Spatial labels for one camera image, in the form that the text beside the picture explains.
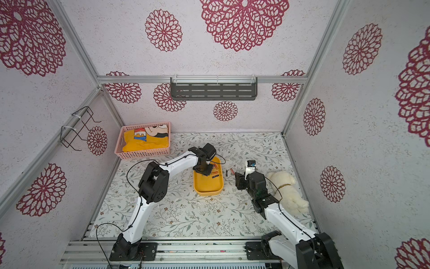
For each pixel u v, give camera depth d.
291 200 0.79
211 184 0.97
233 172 1.00
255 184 0.65
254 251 0.73
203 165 0.79
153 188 0.59
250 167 0.73
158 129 1.14
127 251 0.64
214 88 0.93
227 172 1.00
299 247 0.42
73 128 0.75
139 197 0.61
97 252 0.75
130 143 1.03
